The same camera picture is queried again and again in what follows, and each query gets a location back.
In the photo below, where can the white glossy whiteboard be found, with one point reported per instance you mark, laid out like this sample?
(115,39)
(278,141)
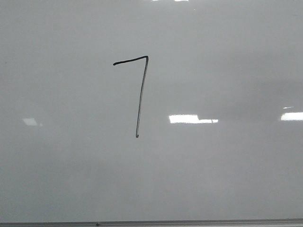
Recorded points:
(128,110)

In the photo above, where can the grey aluminium whiteboard frame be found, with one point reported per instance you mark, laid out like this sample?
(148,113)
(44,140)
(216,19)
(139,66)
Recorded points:
(285,222)

